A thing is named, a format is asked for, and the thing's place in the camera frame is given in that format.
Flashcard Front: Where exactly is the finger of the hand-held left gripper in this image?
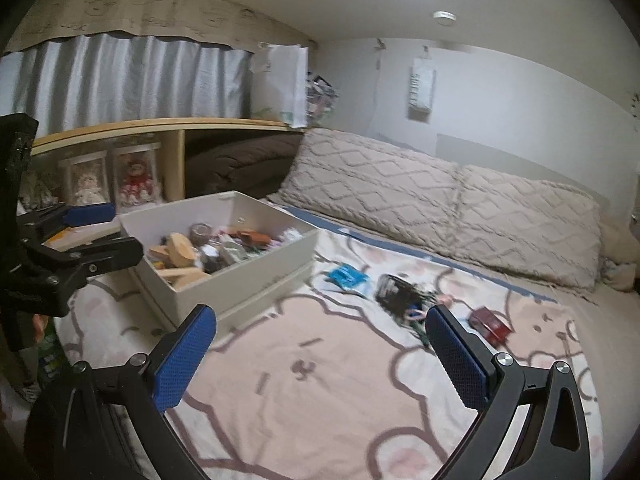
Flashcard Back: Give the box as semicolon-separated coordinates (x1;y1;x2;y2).
17;202;117;244
20;236;144;317

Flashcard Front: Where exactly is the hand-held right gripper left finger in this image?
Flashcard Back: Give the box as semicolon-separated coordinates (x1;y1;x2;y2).
54;304;219;480

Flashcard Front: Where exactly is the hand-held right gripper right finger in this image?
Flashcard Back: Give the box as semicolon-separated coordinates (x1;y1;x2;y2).
424;303;592;480

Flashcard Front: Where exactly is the oval wooden box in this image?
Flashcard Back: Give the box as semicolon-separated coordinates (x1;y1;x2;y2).
166;232;199;270

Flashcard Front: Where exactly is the white storage box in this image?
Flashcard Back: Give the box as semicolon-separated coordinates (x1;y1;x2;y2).
119;191;322;331

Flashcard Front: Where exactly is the white doll in clear case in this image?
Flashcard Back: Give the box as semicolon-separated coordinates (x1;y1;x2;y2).
57;151;110;207

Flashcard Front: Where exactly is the bunch of green clips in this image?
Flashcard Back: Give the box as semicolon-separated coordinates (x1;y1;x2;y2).
412;317;432;350

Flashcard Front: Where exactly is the red box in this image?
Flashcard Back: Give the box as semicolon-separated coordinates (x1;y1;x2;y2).
467;306;513;347

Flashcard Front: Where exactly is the red doll in clear case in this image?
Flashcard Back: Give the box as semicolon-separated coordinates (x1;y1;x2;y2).
111;144;163;207

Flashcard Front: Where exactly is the wooden shelf unit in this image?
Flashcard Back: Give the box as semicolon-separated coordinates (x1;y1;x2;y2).
30;117;306;251

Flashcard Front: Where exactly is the cartoon printed blanket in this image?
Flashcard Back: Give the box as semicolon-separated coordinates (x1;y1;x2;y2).
55;200;601;480

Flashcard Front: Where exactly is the blue packet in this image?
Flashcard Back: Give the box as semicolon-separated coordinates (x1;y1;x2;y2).
324;264;372;295

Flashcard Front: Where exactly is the grey curtain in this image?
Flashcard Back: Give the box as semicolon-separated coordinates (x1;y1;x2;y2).
0;32;253;133

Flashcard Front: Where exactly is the beige bed sheet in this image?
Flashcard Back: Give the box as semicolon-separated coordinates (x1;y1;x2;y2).
265;195;640;480

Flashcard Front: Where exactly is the beige textured pillow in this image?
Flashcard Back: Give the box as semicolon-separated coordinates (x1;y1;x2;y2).
450;164;603;291
272;127;463;256

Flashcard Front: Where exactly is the brown folded blanket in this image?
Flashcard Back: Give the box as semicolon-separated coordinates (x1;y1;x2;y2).
185;135;303;200

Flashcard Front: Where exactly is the beige fluffy blanket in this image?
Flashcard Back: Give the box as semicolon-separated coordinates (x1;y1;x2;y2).
597;217;640;292

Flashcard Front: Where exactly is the grey headboard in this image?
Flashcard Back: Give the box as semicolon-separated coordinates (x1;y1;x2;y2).
436;132;638;206

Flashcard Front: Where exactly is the doodled beige curtain valance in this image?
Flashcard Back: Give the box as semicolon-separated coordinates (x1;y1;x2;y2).
10;0;313;56

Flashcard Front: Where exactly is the white tote bag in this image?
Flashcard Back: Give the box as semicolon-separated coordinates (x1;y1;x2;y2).
250;44;310;130

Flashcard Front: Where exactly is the clear bin of cards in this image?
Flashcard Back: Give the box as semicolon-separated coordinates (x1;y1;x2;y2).
306;74;341;121

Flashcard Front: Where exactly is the white hanging bag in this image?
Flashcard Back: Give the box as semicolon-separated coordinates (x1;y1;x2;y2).
409;57;437;122

